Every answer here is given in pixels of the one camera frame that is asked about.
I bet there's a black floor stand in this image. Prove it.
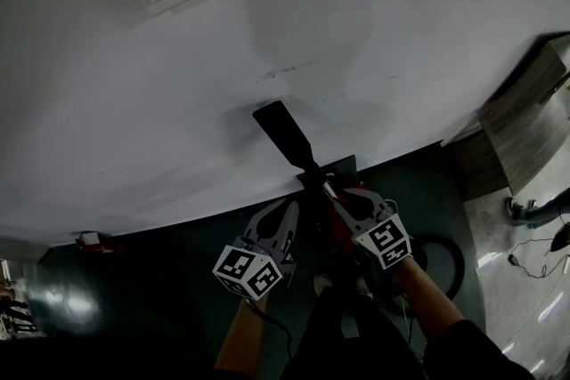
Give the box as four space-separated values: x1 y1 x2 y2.
550 222 570 253

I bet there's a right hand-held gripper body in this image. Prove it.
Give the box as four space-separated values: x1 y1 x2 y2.
354 212 411 271

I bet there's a red fire extinguisher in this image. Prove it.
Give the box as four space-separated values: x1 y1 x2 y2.
73 230 121 255

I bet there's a person's black clothing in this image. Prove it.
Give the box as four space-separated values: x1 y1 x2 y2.
213 287 535 380

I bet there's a grey wooden cubby shelf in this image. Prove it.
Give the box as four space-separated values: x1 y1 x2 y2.
478 33 570 117

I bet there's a cluttered workbench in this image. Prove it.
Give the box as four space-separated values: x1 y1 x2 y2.
0 257 41 339

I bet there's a person's left forearm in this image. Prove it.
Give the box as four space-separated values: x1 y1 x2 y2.
213 295 271 373

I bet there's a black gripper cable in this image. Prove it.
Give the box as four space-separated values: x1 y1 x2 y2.
247 300 295 361

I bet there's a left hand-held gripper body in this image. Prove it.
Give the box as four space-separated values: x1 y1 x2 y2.
212 235 297 302

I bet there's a person's right forearm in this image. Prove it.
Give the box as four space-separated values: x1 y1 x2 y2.
391 255 467 342

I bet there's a black floor cable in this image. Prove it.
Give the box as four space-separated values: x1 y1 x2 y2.
507 235 570 279

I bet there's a black round ring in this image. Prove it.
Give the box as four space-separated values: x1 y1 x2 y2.
391 233 467 303

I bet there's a grey shelf cabinet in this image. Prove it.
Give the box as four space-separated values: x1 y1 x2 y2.
444 97 570 201

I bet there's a person's left shoe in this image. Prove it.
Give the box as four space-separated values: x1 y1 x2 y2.
313 272 333 295

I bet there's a red vacuum cleaner body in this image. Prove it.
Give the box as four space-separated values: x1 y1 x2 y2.
322 186 371 263

